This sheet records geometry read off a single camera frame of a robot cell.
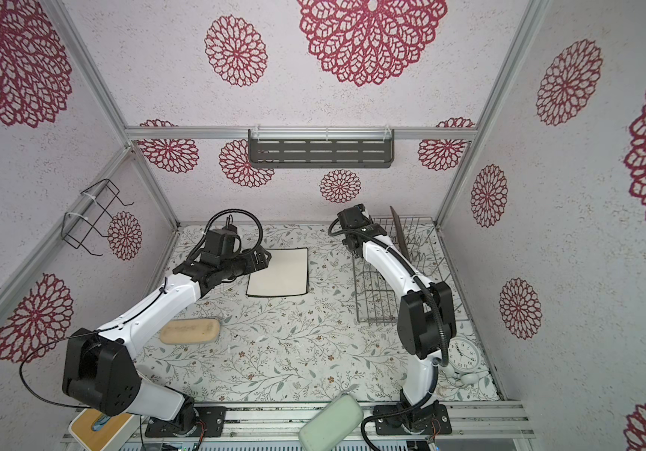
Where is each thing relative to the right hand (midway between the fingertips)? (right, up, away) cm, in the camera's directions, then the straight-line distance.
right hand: (375, 236), depth 90 cm
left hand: (-36, -9, -4) cm, 38 cm away
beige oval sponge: (-58, -30, -3) cm, 65 cm away
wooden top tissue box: (-67, -49, -22) cm, 86 cm away
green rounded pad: (-15, -49, -18) cm, 54 cm away
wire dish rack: (+2, -22, +7) cm, 23 cm away
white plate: (-30, -13, +13) cm, 35 cm away
